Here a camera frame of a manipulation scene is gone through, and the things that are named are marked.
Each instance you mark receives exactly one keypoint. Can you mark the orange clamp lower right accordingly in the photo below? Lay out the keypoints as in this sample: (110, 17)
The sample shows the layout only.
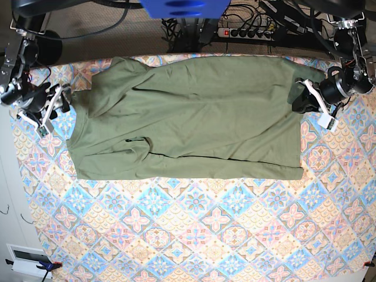
(369, 264)

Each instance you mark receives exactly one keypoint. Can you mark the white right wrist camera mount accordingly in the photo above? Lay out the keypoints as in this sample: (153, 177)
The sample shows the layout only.
(39, 106)

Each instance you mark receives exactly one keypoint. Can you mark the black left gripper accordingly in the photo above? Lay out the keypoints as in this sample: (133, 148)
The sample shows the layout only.
(303, 101)

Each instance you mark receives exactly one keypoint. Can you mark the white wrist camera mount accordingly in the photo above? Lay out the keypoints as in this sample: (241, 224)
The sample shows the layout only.
(327, 119)
(39, 106)

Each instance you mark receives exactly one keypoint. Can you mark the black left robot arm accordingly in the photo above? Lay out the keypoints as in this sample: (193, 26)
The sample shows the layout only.
(355, 75)

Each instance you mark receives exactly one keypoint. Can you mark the black round stool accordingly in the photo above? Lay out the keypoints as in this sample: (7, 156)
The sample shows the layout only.
(49, 49)

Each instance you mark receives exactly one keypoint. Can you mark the white power strip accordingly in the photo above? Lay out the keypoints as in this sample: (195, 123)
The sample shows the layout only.
(244, 34)

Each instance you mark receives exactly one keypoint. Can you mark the colourful patterned tablecloth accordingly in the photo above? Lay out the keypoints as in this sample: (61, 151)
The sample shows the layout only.
(164, 229)

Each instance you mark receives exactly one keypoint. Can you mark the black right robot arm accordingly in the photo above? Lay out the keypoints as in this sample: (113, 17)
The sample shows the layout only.
(32, 46)

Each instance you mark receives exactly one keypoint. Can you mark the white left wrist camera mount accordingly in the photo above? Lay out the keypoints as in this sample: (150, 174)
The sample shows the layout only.
(327, 119)

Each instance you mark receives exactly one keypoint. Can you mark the olive green t-shirt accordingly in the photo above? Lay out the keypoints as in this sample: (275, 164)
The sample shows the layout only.
(219, 117)

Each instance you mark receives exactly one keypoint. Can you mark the blue orange clamp lower left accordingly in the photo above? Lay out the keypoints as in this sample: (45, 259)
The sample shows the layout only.
(48, 266)

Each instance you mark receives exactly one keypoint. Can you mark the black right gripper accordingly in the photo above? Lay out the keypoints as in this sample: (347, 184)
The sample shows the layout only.
(61, 97)

